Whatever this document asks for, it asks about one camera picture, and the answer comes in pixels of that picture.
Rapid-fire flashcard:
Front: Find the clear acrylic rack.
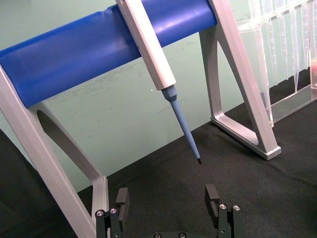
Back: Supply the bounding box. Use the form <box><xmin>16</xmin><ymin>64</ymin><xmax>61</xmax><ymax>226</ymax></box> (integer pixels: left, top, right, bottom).
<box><xmin>237</xmin><ymin>0</ymin><xmax>317</xmax><ymax>128</ymax></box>

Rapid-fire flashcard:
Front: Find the clear plastic pipette tip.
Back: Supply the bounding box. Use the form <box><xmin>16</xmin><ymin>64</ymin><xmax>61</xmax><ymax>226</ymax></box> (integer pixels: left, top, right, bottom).
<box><xmin>278</xmin><ymin>14</ymin><xmax>289</xmax><ymax>81</ymax></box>
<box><xmin>302</xmin><ymin>1</ymin><xmax>312</xmax><ymax>71</ymax></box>
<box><xmin>266</xmin><ymin>21</ymin><xmax>279</xmax><ymax>87</ymax></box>
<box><xmin>292</xmin><ymin>7</ymin><xmax>303</xmax><ymax>92</ymax></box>

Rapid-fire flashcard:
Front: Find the black table cloth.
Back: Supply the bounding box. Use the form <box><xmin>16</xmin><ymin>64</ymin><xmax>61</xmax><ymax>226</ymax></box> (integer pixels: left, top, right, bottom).
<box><xmin>0</xmin><ymin>74</ymin><xmax>317</xmax><ymax>238</ymax></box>

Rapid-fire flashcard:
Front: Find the pale pink plastic piece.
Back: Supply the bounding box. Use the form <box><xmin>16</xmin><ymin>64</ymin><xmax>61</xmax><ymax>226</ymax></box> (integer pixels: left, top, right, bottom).
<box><xmin>309</xmin><ymin>58</ymin><xmax>317</xmax><ymax>90</ymax></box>

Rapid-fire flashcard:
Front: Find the grey stand with blue bar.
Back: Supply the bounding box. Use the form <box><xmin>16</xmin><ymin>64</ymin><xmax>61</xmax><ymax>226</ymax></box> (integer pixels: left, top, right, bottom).
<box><xmin>0</xmin><ymin>0</ymin><xmax>282</xmax><ymax>238</ymax></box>

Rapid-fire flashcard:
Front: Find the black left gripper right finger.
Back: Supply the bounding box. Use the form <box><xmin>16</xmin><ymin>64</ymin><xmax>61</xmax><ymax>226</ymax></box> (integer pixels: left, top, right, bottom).
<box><xmin>205</xmin><ymin>184</ymin><xmax>245</xmax><ymax>238</ymax></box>

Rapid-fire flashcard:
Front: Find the white pipette with blue shaft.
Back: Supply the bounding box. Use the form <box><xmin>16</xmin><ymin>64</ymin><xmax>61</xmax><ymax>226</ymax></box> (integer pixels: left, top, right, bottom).
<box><xmin>115</xmin><ymin>0</ymin><xmax>203</xmax><ymax>166</ymax></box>

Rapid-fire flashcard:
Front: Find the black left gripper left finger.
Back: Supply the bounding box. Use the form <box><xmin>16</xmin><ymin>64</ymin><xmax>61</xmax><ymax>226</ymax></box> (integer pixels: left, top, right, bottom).
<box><xmin>95</xmin><ymin>187</ymin><xmax>131</xmax><ymax>238</ymax></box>

